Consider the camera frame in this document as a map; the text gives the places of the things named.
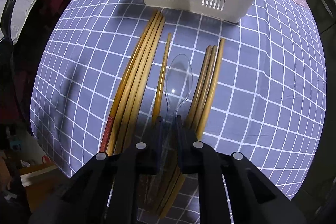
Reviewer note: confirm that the clear plastic spoon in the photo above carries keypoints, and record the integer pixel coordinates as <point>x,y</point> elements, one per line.
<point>177,89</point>

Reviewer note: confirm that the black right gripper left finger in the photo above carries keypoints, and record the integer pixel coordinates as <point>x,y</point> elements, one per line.
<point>105,189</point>

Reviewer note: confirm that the wooden chopstick right outer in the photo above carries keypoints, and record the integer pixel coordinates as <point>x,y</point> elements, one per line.
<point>211,94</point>

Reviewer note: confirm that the ridged single wooden chopstick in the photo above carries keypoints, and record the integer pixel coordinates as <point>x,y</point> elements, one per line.
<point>161,80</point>

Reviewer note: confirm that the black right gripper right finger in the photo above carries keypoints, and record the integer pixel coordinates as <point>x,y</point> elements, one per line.
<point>231,188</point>

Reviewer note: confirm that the wooden chopstick right inner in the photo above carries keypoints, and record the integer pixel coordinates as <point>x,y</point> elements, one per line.
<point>197,93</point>

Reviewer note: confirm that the wooden chopstick far left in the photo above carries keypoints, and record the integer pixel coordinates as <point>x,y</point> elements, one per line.
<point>125,76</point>

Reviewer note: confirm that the wooden chopstick right middle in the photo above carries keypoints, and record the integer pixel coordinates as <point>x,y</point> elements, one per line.
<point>205,89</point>

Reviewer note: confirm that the blue checked tablecloth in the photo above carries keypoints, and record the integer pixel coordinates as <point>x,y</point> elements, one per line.
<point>270,100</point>

